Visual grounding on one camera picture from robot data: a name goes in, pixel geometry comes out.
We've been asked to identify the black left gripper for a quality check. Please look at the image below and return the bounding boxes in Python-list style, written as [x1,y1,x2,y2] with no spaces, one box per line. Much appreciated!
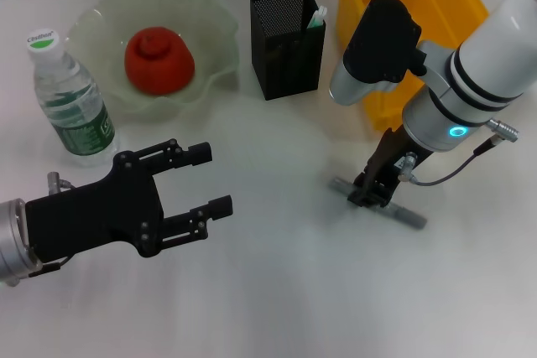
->
[24,137,234,266]

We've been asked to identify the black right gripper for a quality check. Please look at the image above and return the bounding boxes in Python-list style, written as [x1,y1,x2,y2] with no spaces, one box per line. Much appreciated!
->
[347,125,434,209]

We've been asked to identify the grey glitter pen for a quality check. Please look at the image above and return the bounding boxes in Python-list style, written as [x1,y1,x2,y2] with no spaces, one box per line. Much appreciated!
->
[329,177,428,231]

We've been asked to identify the orange knitted fruit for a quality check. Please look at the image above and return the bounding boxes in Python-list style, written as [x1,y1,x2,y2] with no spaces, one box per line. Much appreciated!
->
[124,26,196,96]

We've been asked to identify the clear water bottle green label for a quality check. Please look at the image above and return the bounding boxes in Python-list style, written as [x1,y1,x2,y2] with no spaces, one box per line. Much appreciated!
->
[25,29,121,168]

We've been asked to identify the green pen white clip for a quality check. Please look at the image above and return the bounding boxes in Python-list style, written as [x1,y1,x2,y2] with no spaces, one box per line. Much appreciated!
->
[307,5,329,31]

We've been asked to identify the black mesh pen holder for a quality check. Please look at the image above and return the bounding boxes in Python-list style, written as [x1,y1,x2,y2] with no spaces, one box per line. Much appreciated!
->
[249,0,327,101]

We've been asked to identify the pale green glass fruit plate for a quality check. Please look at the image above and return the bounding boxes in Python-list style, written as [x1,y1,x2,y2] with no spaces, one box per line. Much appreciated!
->
[66,0,241,122]

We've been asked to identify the right gripper cable with plug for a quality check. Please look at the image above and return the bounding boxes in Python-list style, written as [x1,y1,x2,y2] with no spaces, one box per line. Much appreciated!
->
[397,119,521,186]

